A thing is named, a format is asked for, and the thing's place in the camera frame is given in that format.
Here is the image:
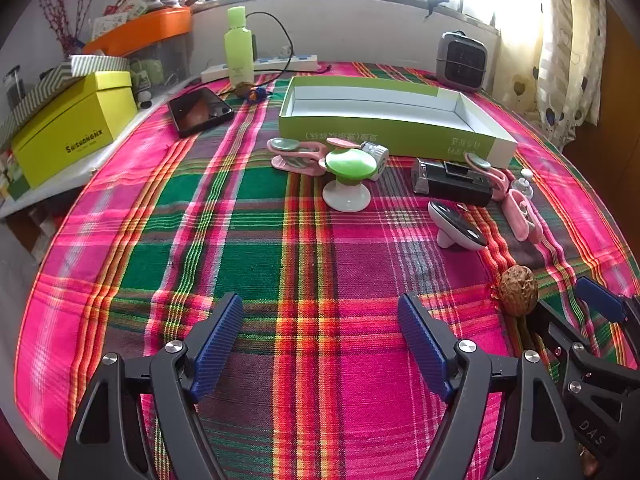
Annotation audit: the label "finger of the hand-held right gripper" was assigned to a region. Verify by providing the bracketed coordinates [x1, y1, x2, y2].
[532, 302, 640, 466]
[574, 276, 640, 356]

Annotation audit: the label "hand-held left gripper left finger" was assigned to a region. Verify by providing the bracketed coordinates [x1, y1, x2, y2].
[59, 292, 245, 480]

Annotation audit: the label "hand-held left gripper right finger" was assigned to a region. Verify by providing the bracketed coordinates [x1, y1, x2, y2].
[397, 292, 583, 480]

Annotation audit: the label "large brown walnut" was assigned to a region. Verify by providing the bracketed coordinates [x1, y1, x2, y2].
[497, 266, 540, 317]

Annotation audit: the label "black white mushroom holder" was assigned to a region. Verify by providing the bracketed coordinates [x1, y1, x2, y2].
[427, 200, 488, 251]

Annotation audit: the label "small white knob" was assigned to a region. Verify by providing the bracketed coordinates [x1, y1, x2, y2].
[511, 167, 536, 198]

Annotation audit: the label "black rectangular device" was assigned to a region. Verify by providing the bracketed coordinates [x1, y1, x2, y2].
[411, 157, 494, 207]

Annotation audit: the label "green white mushroom holder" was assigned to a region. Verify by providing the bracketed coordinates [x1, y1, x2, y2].
[321, 147, 377, 212]

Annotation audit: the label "small clear jar white lid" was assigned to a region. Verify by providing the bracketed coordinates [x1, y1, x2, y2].
[359, 141, 390, 181]

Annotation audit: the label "pink green plaid tablecloth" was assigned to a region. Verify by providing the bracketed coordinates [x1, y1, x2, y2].
[15, 60, 621, 480]

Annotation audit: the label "brown wooden cabinet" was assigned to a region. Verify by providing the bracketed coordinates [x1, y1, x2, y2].
[565, 0, 640, 281]

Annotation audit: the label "black smartphone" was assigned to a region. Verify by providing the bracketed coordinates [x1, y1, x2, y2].
[167, 87, 236, 138]

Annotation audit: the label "heart print curtain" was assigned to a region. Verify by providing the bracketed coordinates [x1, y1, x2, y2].
[500, 0, 608, 148]

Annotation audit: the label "yellow green cardboard box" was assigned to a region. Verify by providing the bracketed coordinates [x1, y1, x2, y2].
[10, 71, 138, 191]

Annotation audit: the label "grey space heater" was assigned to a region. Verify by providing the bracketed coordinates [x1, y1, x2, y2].
[436, 31, 488, 93]

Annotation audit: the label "green plush toy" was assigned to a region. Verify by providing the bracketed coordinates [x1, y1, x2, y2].
[132, 57, 166, 86]

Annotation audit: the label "light green plastic bottle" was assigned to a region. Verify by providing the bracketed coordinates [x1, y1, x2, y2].
[223, 6, 256, 88]

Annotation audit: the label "white power strip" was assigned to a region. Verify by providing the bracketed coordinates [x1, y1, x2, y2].
[201, 54, 319, 82]

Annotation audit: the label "grey white striped box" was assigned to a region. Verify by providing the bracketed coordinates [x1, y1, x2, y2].
[0, 55, 131, 151]

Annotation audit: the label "clear bin with orange lid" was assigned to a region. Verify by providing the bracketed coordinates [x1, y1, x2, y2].
[82, 7, 196, 106]

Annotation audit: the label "red blossom branches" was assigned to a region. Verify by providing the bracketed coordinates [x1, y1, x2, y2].
[35, 0, 96, 58]

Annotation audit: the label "black power cable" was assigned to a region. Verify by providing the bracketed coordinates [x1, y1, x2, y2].
[245, 11, 296, 92]

